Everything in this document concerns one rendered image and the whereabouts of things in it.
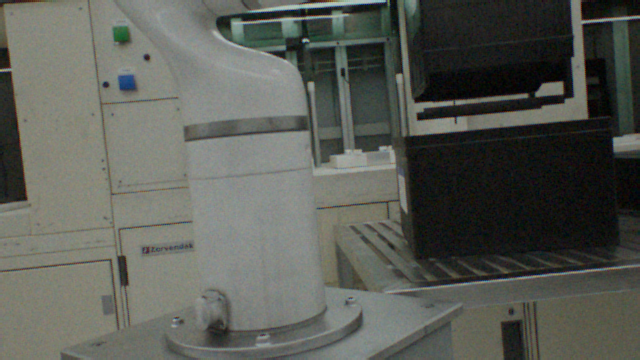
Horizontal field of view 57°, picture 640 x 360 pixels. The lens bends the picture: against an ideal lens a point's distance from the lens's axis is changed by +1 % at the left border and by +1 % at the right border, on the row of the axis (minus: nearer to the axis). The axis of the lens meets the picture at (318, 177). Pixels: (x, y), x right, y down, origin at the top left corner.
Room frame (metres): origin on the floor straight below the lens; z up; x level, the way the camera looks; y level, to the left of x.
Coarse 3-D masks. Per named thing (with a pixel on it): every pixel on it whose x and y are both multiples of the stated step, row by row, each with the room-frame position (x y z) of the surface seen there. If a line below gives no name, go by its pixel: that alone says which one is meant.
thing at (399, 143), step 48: (432, 144) 0.80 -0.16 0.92; (480, 144) 0.79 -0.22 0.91; (528, 144) 0.79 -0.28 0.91; (576, 144) 0.78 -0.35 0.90; (432, 192) 0.80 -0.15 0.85; (480, 192) 0.79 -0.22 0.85; (528, 192) 0.79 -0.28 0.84; (576, 192) 0.78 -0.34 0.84; (432, 240) 0.80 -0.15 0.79; (480, 240) 0.79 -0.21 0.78; (528, 240) 0.79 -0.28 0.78; (576, 240) 0.78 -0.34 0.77
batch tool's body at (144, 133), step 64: (320, 0) 1.77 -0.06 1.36; (384, 0) 1.78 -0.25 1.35; (128, 64) 1.24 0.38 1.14; (128, 128) 1.24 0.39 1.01; (448, 128) 1.37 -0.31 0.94; (128, 192) 1.29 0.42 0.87; (320, 192) 1.26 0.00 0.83; (384, 192) 1.27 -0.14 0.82; (128, 256) 1.23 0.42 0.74; (192, 256) 1.24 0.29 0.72; (128, 320) 1.23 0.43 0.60; (512, 320) 1.29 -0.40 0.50
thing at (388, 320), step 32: (160, 320) 0.62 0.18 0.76; (384, 320) 0.54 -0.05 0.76; (416, 320) 0.53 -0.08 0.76; (448, 320) 0.55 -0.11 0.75; (64, 352) 0.55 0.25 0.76; (96, 352) 0.53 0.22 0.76; (128, 352) 0.52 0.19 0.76; (160, 352) 0.51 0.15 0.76; (320, 352) 0.47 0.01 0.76; (352, 352) 0.47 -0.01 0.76; (384, 352) 0.47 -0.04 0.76; (416, 352) 0.52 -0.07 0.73; (448, 352) 0.56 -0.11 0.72
